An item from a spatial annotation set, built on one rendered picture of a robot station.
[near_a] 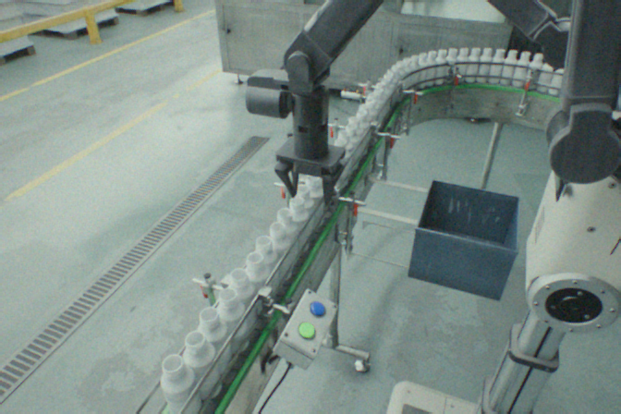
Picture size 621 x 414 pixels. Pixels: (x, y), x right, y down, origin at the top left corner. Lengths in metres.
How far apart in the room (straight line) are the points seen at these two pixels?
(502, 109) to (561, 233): 1.73
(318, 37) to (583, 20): 0.31
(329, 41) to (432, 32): 3.66
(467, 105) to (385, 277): 1.04
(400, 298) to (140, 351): 1.37
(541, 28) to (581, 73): 0.44
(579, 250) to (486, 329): 1.64
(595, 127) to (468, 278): 1.02
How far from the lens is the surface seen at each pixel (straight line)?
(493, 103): 2.57
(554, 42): 1.04
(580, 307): 1.01
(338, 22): 0.62
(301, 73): 0.64
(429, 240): 1.49
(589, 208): 0.86
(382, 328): 2.39
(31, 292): 2.96
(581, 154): 0.62
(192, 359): 0.90
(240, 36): 4.94
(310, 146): 0.70
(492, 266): 1.52
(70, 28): 7.62
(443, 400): 1.90
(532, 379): 1.28
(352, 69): 4.53
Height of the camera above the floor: 1.85
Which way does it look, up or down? 36 degrees down
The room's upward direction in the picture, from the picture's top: straight up
